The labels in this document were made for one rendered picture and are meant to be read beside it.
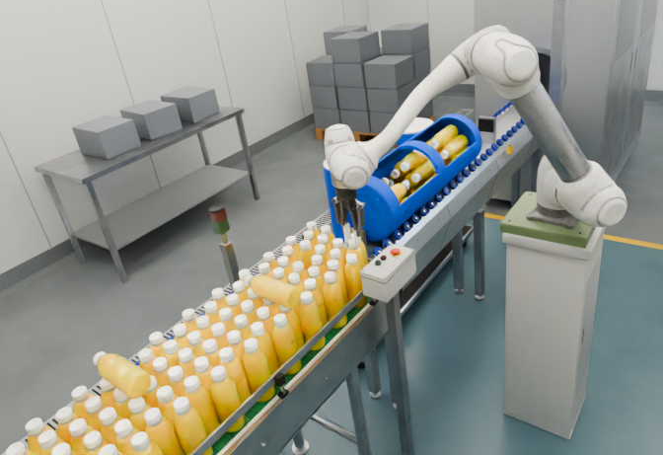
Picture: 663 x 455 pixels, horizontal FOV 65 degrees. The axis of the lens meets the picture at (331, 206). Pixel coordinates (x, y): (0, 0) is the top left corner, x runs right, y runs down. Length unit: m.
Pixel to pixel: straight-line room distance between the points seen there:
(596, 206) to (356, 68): 4.21
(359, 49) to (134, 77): 2.26
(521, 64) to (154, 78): 4.18
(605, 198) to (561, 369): 0.87
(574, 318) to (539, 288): 0.17
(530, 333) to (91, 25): 4.11
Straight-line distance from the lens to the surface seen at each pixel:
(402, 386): 2.16
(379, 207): 2.09
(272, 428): 1.70
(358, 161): 1.53
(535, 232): 2.10
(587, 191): 1.87
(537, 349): 2.43
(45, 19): 4.84
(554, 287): 2.20
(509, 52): 1.57
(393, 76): 5.54
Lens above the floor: 2.09
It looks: 27 degrees down
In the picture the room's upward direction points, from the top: 9 degrees counter-clockwise
